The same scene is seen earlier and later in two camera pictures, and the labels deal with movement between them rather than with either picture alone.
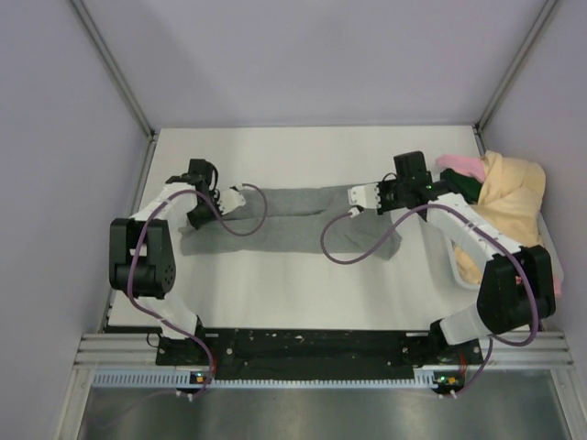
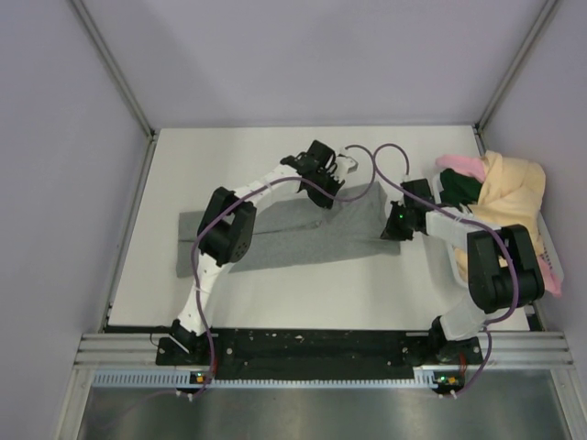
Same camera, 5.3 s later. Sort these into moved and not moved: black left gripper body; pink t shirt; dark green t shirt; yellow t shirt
Moved: black left gripper body
Not moved: yellow t shirt; dark green t shirt; pink t shirt
